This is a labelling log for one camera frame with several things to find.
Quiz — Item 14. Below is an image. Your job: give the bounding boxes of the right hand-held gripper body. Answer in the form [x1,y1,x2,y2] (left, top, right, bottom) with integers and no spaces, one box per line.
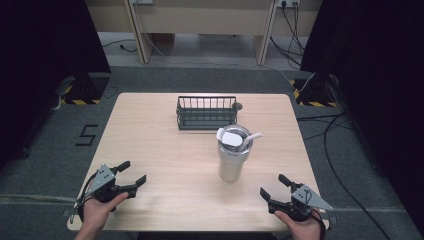
[267,184,334,223]

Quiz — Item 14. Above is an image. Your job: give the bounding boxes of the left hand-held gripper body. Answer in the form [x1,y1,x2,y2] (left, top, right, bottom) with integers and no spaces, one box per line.
[85,163,138,204]

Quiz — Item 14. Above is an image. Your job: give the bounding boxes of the person's right hand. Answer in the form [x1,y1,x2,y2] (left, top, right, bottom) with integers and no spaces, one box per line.
[273,209,323,240]

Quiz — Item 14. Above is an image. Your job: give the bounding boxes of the person's left hand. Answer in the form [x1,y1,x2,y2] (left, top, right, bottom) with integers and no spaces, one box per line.
[81,191,130,232]

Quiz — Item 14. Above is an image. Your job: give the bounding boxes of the white tumbler cup with lid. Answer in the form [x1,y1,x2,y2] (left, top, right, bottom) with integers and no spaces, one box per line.
[215,124,254,184]

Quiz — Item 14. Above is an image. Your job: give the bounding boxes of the white straw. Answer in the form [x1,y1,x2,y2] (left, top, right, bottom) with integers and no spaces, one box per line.
[243,131,264,148]

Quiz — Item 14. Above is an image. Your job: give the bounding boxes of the black stand base striped tape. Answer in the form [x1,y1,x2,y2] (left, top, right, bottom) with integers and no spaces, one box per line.
[55,72,111,106]
[289,73,340,109]

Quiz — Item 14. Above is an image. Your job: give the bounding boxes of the black curtain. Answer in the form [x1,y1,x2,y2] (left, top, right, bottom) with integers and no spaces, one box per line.
[299,0,424,231]
[0,0,112,169]

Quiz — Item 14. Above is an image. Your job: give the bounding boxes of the beige desk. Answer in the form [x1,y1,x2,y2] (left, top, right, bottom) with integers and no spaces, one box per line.
[84,0,323,66]

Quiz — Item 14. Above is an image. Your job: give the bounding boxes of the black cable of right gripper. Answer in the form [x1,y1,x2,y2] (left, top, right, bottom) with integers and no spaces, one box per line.
[312,209,328,240]

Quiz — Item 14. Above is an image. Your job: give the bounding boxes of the long black floor cables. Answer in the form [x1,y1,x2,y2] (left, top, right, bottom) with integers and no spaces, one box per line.
[295,111,392,240]

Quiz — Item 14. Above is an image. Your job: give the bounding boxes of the black wire rack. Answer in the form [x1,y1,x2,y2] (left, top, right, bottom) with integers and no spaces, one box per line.
[175,95,239,131]

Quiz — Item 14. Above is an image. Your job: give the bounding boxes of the black floor cable with plug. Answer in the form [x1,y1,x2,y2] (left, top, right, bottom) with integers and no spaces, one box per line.
[101,38,138,54]

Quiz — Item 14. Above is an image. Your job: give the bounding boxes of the black cables at outlet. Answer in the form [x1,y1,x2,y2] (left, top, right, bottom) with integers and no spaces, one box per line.
[269,1,306,70]

